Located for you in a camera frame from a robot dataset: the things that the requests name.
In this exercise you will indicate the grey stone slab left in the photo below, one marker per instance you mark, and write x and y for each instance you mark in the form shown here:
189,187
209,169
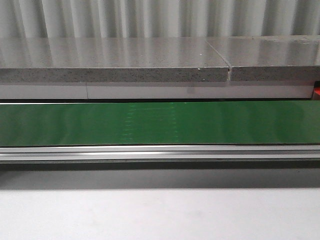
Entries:
110,60

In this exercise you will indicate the grey stone slab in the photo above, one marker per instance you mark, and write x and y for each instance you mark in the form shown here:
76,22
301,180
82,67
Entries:
110,60
270,58

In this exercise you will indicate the green conveyor belt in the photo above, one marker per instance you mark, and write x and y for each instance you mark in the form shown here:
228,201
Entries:
144,123

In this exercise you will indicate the grey stone slab right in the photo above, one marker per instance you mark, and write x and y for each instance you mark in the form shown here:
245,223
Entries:
270,58

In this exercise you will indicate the red plastic tray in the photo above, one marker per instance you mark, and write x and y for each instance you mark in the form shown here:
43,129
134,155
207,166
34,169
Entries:
316,91

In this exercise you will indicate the white pleated curtain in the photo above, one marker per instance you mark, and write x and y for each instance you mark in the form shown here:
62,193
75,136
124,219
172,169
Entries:
158,18

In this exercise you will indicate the aluminium conveyor frame rail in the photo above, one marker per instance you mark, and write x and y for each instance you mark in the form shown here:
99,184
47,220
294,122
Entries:
159,153

